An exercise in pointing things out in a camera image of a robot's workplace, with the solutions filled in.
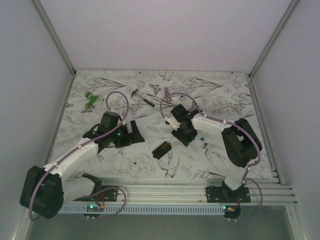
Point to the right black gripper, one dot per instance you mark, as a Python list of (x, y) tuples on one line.
[(185, 140)]

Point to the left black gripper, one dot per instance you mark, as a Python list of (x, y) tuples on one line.
[(133, 137)]

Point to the black fuse box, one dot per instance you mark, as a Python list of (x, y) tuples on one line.
[(161, 150)]

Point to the grey metal clip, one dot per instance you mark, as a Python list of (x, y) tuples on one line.
[(168, 95)]

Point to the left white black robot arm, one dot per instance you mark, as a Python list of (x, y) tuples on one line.
[(46, 189)]

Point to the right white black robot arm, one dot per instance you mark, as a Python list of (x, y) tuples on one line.
[(241, 144)]

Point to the floral printed table mat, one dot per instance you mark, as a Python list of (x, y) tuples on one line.
[(224, 95)]

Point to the small black hammer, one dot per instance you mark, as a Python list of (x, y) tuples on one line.
[(137, 94)]

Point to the green plastic connector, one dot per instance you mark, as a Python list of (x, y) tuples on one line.
[(89, 106)]

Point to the left small circuit board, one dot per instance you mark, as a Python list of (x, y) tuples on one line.
[(95, 208)]

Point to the small circuit board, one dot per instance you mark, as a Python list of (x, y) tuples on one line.
[(231, 211), (95, 208)]

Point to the right small circuit board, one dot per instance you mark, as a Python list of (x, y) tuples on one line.
[(231, 211)]

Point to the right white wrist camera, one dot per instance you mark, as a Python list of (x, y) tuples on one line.
[(173, 122)]

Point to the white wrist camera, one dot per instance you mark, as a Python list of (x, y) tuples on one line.
[(173, 122), (121, 114)]

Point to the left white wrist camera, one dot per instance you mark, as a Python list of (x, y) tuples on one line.
[(121, 114)]

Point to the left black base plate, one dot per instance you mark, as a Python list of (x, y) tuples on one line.
[(106, 194)]

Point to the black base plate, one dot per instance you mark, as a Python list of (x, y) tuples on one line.
[(223, 194), (106, 194)]

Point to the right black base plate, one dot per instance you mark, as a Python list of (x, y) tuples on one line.
[(223, 194)]

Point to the aluminium rail frame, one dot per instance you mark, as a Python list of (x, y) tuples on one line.
[(192, 191)]

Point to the white slotted cable duct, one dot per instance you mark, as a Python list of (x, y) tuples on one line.
[(148, 209)]

